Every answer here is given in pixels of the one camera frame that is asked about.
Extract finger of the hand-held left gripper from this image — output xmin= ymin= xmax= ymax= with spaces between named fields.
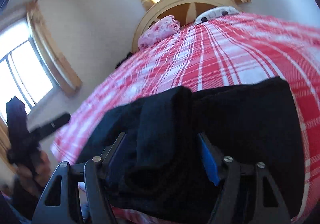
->
xmin=29 ymin=112 xmax=72 ymax=137

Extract white pillow with dark circles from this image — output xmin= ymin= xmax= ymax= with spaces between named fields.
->
xmin=194 ymin=6 xmax=241 ymax=25

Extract cream wooden headboard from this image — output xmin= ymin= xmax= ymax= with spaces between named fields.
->
xmin=131 ymin=0 xmax=238 ymax=52

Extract dark cloth beside bed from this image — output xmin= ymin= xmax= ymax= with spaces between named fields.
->
xmin=114 ymin=51 xmax=133 ymax=69

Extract bed with red plaid sheet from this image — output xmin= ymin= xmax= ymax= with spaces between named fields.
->
xmin=50 ymin=11 xmax=320 ymax=224

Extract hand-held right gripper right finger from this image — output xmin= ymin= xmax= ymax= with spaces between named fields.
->
xmin=196 ymin=133 xmax=292 ymax=224

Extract black pants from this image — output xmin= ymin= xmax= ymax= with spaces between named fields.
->
xmin=77 ymin=76 xmax=304 ymax=224

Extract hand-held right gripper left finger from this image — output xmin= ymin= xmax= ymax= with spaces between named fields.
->
xmin=32 ymin=133 xmax=125 ymax=224

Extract pink floral pillow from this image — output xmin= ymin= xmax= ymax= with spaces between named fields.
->
xmin=137 ymin=15 xmax=181 ymax=49

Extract person's left hand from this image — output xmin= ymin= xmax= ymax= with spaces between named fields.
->
xmin=15 ymin=150 xmax=52 ymax=191

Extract large side window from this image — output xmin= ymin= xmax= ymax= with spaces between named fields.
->
xmin=0 ymin=18 xmax=55 ymax=126

